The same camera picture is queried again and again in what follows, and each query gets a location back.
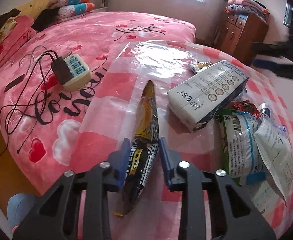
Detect red black snack wrapper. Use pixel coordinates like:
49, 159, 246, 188
231, 100, 261, 119

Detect green blue snack bag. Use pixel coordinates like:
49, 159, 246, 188
215, 109, 266, 186

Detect grey wet wipes pack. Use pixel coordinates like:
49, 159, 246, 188
255, 118, 293, 202

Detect small blue yellow wrapper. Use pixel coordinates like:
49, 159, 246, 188
188, 61, 213, 74

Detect white milk carton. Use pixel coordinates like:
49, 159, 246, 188
168, 60, 249, 133

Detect black gold snack wrapper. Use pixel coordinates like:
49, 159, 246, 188
113, 80, 160, 217

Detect crushed clear plastic bottle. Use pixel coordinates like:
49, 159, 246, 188
258, 102, 278, 127

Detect blue round stool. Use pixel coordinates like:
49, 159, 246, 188
6, 193, 38, 233

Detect brown wooden cabinet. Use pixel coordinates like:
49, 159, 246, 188
213, 12, 269, 66

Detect folded blankets on cabinet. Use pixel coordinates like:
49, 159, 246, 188
225, 0, 270, 23

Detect red checked tablecloth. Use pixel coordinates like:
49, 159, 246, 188
69, 41, 293, 237

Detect pink bed with blanket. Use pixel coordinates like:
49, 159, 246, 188
0, 12, 196, 193

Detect black charger adapter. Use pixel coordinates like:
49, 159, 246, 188
51, 57, 73, 85

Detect black phone on bed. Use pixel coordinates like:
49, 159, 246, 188
4, 74, 25, 93

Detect beige power strip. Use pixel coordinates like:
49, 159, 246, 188
62, 54, 92, 92

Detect pink folded quilt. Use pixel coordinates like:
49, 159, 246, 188
0, 15, 35, 65

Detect lower cartoon pillow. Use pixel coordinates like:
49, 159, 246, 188
57, 3, 95, 20

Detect black charger cable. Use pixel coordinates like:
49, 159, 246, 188
0, 49, 62, 157

